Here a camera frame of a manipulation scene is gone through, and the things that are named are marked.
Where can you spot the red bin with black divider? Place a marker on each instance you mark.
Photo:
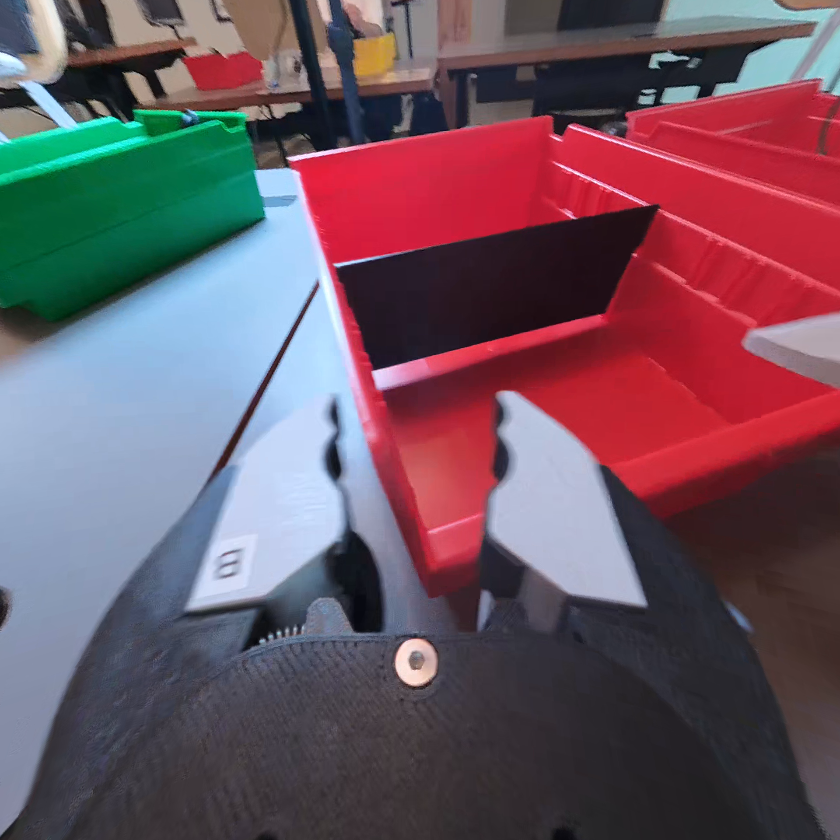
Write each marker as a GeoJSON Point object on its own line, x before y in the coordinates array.
{"type": "Point", "coordinates": [459, 190]}

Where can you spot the black board with wooden rim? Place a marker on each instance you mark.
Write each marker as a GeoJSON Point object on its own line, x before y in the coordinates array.
{"type": "Point", "coordinates": [16, 23]}

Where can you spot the white tablet stand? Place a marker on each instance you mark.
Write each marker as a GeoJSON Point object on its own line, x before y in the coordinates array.
{"type": "Point", "coordinates": [52, 105]}

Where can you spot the yellow plastic bin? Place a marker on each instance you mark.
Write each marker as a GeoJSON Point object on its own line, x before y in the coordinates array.
{"type": "Point", "coordinates": [375, 58]}

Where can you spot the wooden desk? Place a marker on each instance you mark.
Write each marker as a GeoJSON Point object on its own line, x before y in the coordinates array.
{"type": "Point", "coordinates": [590, 43]}
{"type": "Point", "coordinates": [295, 88]}

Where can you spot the black divider panel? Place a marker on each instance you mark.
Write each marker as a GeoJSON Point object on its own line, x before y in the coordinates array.
{"type": "Point", "coordinates": [485, 295]}

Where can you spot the black tripod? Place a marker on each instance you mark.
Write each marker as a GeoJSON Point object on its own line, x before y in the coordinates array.
{"type": "Point", "coordinates": [346, 72]}
{"type": "Point", "coordinates": [313, 72]}

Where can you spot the green plastic bin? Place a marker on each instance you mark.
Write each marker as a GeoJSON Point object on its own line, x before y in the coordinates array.
{"type": "Point", "coordinates": [118, 216]}

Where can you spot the red plastic bin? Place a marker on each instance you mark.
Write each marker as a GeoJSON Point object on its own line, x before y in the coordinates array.
{"type": "Point", "coordinates": [223, 71]}
{"type": "Point", "coordinates": [735, 141]}

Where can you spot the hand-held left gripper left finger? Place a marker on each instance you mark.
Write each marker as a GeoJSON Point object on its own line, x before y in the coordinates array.
{"type": "Point", "coordinates": [275, 512]}

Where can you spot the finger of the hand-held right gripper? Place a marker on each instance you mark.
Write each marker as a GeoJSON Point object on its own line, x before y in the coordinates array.
{"type": "Point", "coordinates": [807, 351]}

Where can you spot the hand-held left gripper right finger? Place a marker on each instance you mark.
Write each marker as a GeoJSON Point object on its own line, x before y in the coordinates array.
{"type": "Point", "coordinates": [558, 518]}

